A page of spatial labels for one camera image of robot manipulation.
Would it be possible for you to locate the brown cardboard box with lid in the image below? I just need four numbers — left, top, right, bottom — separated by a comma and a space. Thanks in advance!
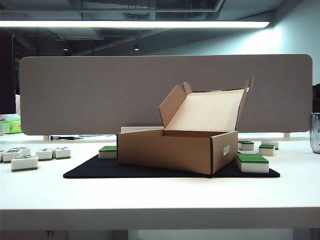
116, 76, 255, 175

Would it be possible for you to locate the black rectangular mat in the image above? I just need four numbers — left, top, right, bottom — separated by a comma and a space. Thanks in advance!
62, 149, 281, 179

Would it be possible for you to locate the black screwdriver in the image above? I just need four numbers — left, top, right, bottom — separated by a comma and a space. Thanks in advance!
49, 135, 84, 141

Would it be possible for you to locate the grey desk divider panel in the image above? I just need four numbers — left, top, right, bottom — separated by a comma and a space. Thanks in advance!
19, 53, 313, 137

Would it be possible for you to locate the bright green package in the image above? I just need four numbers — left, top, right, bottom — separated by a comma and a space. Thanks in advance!
0, 119, 22, 135

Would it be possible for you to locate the clear glass cup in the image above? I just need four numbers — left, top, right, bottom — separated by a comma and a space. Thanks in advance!
309, 112, 320, 154

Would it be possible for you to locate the black chair back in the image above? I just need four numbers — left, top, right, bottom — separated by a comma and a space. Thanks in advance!
311, 83, 320, 111

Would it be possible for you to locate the dark monitor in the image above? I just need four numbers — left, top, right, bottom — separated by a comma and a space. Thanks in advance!
0, 28, 16, 115

